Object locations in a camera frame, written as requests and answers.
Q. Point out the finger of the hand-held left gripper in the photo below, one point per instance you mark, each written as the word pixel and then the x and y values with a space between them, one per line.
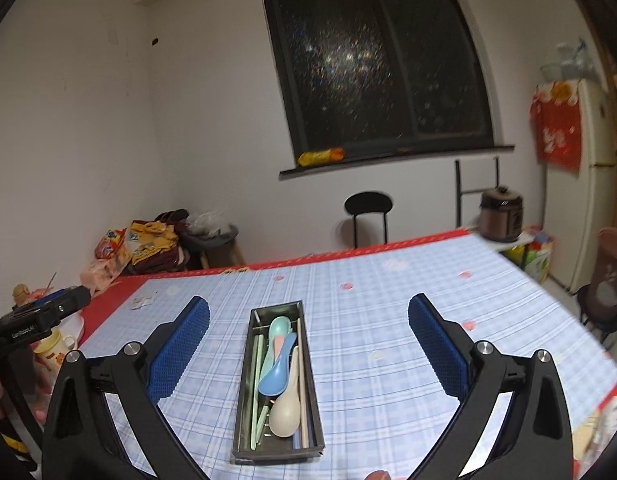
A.
pixel 63 302

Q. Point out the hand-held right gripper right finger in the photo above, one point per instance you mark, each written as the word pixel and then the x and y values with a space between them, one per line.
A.
pixel 436 347

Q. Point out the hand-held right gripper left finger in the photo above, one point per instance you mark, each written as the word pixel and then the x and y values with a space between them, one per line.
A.
pixel 181 347

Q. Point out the pink spoon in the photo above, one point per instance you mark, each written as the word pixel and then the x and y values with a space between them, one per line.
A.
pixel 278 347

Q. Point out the blue spoon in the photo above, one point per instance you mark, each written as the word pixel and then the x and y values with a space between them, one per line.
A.
pixel 276 380

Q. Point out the green spoon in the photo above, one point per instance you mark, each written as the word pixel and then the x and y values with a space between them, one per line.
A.
pixel 280 327

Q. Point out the beige spoon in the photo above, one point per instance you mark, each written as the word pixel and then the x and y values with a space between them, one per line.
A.
pixel 283 415

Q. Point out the beige chopstick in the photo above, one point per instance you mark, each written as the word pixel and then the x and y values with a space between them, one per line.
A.
pixel 303 410

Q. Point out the metal utensil tray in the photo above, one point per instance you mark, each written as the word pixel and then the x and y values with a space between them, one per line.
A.
pixel 276 455

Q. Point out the blue chopstick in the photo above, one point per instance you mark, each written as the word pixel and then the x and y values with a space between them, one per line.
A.
pixel 296 442

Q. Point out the person's right hand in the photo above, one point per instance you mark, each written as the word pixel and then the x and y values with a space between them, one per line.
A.
pixel 379 476

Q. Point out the yellow rimmed cup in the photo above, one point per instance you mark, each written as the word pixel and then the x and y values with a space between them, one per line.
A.
pixel 56 350

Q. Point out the red snack bag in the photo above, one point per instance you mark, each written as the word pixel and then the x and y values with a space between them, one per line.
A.
pixel 23 292

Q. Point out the yellow snack bags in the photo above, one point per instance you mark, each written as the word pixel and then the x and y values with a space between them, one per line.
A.
pixel 101 275

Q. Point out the white paper labels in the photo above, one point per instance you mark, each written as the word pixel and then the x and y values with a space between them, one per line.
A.
pixel 143 302

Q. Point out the orange snack bag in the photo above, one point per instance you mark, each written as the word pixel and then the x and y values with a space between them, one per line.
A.
pixel 111 245

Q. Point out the grey stool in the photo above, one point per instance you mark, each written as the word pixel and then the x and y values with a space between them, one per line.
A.
pixel 213 245

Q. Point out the clear plastic bag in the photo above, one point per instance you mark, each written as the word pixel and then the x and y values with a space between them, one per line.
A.
pixel 208 224

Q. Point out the colourful shopping bag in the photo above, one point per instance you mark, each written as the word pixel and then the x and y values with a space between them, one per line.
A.
pixel 536 257

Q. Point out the brown rice cooker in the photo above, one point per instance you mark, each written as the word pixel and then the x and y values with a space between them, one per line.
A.
pixel 501 215

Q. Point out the black round chair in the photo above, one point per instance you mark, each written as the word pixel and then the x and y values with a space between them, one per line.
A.
pixel 368 204

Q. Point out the black stool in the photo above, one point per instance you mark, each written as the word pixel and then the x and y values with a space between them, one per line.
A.
pixel 601 305

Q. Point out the black window sill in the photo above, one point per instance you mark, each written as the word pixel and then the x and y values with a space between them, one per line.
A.
pixel 438 156

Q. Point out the white refrigerator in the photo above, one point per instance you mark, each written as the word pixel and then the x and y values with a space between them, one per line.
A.
pixel 593 210

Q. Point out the yellow snack packet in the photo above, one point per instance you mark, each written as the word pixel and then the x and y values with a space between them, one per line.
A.
pixel 318 157

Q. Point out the red printed cloth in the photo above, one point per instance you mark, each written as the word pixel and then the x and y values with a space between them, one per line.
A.
pixel 556 130

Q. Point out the dark window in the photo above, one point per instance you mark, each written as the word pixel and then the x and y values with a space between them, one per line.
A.
pixel 363 60

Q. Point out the black metal folding frame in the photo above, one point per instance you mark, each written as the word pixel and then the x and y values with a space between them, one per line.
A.
pixel 459 185

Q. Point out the wooden door frame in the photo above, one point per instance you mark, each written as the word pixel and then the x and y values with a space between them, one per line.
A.
pixel 588 10

